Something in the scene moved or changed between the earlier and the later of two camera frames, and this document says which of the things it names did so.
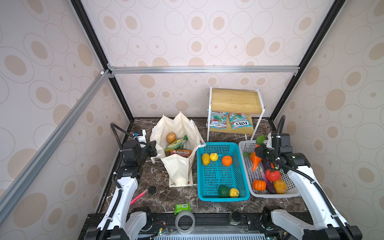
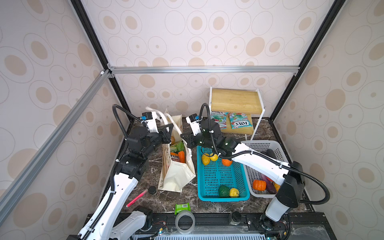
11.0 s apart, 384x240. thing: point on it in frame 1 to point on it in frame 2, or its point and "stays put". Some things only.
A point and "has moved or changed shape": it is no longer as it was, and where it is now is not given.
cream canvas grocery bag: [179, 169] has moved or changed shape
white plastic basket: [251, 175] stays put
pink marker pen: [139, 196] stays put
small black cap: [152, 190] stays put
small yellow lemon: [213, 156] stays put
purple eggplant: [270, 187] stays put
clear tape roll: [182, 213] stays put
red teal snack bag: [218, 120] stays put
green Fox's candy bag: [239, 120] stays put
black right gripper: [260, 151] to [189, 138]
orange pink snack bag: [184, 153] to [175, 156]
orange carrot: [260, 139] to [181, 156]
